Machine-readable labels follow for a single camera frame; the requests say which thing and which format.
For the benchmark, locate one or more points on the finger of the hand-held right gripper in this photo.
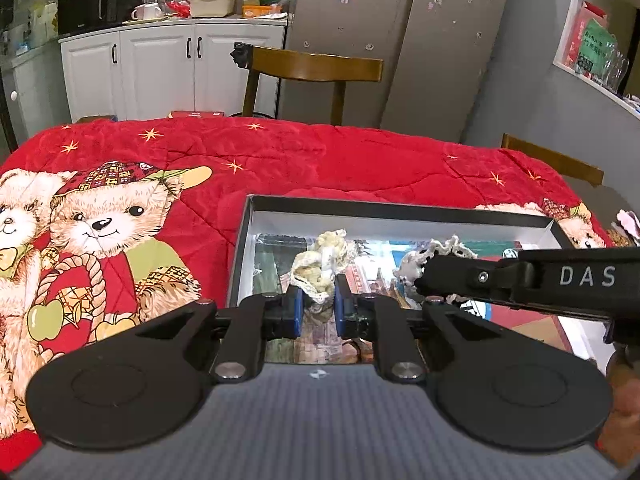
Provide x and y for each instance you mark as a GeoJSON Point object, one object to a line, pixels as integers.
{"type": "Point", "coordinates": [460, 275]}

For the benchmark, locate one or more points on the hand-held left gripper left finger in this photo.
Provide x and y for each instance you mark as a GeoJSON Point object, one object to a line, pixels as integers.
{"type": "Point", "coordinates": [295, 310]}

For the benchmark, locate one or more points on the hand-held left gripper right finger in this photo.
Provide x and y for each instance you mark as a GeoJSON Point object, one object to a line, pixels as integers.
{"type": "Point", "coordinates": [341, 310]}

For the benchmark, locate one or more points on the cream fluffy scrunchie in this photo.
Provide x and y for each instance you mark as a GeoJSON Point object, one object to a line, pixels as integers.
{"type": "Point", "coordinates": [320, 260]}

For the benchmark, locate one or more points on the black cardboard box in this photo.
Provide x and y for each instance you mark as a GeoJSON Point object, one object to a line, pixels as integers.
{"type": "Point", "coordinates": [400, 207]}

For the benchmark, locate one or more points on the person's right hand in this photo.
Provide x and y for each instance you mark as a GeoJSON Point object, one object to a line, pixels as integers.
{"type": "Point", "coordinates": [627, 410]}

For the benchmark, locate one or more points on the colourful printed booklet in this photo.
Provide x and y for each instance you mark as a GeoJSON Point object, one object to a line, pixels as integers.
{"type": "Point", "coordinates": [380, 270]}

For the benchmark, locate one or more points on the crumpled white tissue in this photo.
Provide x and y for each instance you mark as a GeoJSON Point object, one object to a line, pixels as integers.
{"type": "Point", "coordinates": [629, 225]}

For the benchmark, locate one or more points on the wooden chair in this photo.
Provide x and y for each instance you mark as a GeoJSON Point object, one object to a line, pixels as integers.
{"type": "Point", "coordinates": [310, 67]}
{"type": "Point", "coordinates": [550, 157]}

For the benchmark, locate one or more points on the red bear print blanket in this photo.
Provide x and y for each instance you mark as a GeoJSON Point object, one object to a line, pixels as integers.
{"type": "Point", "coordinates": [300, 160]}

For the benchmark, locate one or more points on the clear drinking glasses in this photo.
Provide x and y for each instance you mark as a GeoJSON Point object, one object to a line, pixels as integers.
{"type": "Point", "coordinates": [619, 71]}

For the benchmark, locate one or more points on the flat red box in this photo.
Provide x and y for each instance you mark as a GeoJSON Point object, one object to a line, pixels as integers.
{"type": "Point", "coordinates": [196, 114]}

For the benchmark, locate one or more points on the green package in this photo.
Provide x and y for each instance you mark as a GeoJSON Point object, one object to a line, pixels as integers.
{"type": "Point", "coordinates": [595, 47]}

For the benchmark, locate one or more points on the silver refrigerator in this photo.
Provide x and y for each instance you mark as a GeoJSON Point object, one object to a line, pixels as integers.
{"type": "Point", "coordinates": [400, 45]}

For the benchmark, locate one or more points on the red paper packet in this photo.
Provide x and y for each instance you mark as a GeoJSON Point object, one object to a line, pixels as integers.
{"type": "Point", "coordinates": [580, 25]}

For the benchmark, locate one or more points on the white kitchen cabinet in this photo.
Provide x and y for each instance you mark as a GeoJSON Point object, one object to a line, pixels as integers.
{"type": "Point", "coordinates": [160, 70]}

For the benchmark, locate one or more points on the orange box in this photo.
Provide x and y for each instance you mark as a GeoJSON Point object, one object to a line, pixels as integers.
{"type": "Point", "coordinates": [262, 10]}

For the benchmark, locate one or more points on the beige plastic basin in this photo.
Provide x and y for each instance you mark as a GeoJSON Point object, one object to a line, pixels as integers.
{"type": "Point", "coordinates": [212, 5]}

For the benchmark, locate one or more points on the white cup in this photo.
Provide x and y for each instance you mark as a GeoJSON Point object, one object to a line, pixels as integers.
{"type": "Point", "coordinates": [147, 11]}

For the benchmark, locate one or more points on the black microwave oven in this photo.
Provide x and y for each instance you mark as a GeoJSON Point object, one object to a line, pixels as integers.
{"type": "Point", "coordinates": [97, 7]}

